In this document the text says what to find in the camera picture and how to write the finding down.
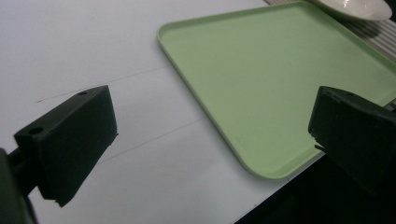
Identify grey ribbed mat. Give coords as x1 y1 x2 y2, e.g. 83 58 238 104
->
263 0 396 63

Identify white bowl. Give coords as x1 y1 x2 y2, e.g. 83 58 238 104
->
312 0 393 22

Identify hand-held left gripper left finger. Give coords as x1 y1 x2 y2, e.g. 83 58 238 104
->
13 85 119 208

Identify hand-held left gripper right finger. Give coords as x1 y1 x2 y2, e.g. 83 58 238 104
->
307 85 396 200

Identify light green plastic tray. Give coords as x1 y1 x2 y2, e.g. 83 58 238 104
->
156 0 396 180

